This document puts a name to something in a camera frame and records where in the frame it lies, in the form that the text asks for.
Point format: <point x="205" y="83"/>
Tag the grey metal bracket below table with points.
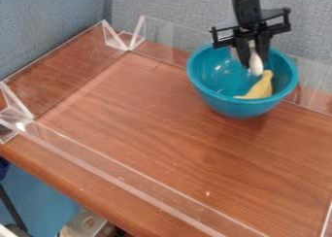
<point x="86" y="224"/>

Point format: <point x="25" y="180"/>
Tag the clear acrylic barrier frame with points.
<point x="109" y="125"/>

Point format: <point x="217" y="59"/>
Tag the white plush mushroom red cap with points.
<point x="254" y="60"/>

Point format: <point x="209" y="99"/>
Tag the yellow plush toy in bowl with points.
<point x="261" y="89"/>

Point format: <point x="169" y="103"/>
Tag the blue plastic bowl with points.
<point x="221" y="79"/>

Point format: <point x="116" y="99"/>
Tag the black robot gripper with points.
<point x="252" y="23"/>

